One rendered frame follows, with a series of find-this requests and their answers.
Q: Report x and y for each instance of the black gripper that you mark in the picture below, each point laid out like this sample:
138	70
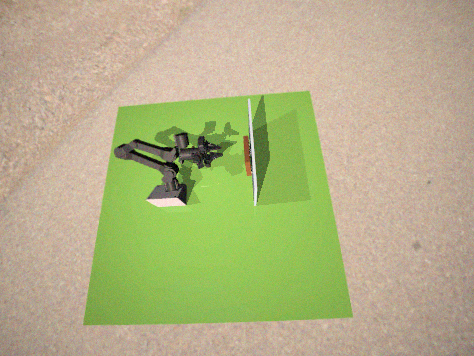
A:
204	148

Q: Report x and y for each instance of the brown wooden picture frame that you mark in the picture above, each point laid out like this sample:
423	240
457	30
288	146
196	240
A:
247	156

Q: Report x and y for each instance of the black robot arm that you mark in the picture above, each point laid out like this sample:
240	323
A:
168	168

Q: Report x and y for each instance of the grey wall panel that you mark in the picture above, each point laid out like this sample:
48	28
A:
253	167

